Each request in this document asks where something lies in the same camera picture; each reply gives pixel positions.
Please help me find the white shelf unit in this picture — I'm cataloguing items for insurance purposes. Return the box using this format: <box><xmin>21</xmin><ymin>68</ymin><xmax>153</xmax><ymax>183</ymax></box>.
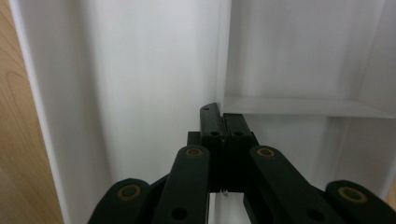
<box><xmin>8</xmin><ymin>0</ymin><xmax>396</xmax><ymax>224</ymax></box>

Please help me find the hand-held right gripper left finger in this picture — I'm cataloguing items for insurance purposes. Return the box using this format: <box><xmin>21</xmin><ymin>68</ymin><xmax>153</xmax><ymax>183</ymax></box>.
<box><xmin>187</xmin><ymin>103</ymin><xmax>226</xmax><ymax>192</ymax></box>

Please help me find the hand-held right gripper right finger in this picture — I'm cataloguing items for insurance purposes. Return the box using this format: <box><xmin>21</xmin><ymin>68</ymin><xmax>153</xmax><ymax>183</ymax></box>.
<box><xmin>222</xmin><ymin>113</ymin><xmax>261</xmax><ymax>192</ymax></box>

